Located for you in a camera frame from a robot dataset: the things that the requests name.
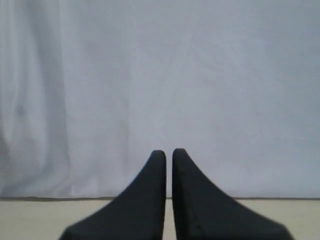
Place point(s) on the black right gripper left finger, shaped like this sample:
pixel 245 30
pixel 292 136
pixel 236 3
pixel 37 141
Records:
pixel 138 213

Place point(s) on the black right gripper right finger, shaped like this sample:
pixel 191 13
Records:
pixel 202 211

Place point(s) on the white backdrop cloth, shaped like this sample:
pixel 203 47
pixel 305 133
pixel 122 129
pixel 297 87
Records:
pixel 88 88

